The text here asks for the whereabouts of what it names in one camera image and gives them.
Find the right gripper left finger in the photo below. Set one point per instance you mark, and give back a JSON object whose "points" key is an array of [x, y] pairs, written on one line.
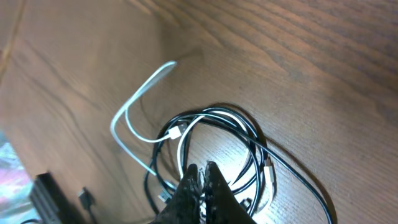
{"points": [[184, 206]]}

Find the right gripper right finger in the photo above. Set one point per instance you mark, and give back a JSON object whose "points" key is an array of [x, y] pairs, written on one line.
{"points": [[221, 205]]}

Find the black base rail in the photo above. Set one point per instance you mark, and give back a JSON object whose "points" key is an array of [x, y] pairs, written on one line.
{"points": [[50, 202]]}

